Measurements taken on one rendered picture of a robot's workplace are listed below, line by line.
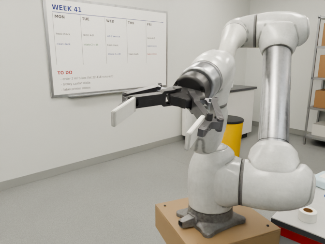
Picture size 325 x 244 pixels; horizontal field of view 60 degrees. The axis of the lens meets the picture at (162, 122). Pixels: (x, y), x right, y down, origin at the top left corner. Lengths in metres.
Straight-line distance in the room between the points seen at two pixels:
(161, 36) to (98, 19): 1.03
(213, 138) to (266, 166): 0.23
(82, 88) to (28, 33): 0.84
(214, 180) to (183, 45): 3.86
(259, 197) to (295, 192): 0.10
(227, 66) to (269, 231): 0.59
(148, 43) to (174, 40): 0.53
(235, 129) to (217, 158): 2.62
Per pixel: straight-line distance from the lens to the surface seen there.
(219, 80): 0.65
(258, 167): 0.93
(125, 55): 3.92
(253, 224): 1.07
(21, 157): 3.53
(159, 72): 4.30
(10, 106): 3.39
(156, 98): 0.55
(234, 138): 3.56
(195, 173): 0.94
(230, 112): 4.63
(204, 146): 0.78
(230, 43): 1.02
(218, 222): 1.00
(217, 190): 0.94
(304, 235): 1.33
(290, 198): 0.93
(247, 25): 1.21
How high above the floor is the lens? 1.44
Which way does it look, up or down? 13 degrees down
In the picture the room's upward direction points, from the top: straight up
